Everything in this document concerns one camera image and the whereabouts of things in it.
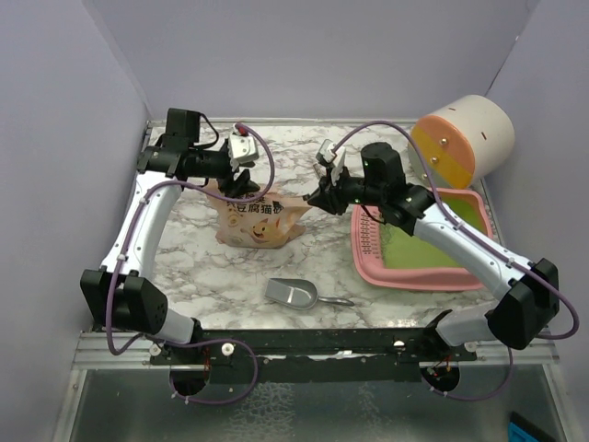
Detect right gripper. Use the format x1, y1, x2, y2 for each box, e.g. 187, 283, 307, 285
307, 163, 384, 216

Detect cat litter bag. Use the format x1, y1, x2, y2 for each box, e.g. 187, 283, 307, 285
207, 192, 311, 249

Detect grey metal litter scoop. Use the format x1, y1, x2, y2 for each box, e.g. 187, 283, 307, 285
264, 278, 355, 310

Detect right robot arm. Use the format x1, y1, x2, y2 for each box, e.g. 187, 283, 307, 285
306, 141, 560, 360

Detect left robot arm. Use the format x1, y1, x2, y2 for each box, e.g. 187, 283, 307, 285
80, 108, 269, 364

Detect pink litter box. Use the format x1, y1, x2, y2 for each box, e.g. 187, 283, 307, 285
351, 206, 483, 292

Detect cylindrical drawer cabinet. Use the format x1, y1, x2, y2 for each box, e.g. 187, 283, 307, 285
408, 95, 515, 189

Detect black base bar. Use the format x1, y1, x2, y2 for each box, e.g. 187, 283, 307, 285
150, 327, 476, 384

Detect blue object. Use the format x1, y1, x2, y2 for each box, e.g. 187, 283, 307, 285
507, 412, 556, 442

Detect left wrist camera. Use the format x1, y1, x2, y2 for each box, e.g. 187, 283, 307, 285
227, 132, 260, 170

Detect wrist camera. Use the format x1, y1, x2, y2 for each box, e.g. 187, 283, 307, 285
227, 132, 260, 170
316, 139, 346, 185

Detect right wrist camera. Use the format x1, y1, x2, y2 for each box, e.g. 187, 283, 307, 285
316, 139, 346, 185

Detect aluminium frame rail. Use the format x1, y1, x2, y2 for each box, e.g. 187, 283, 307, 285
73, 323, 560, 370

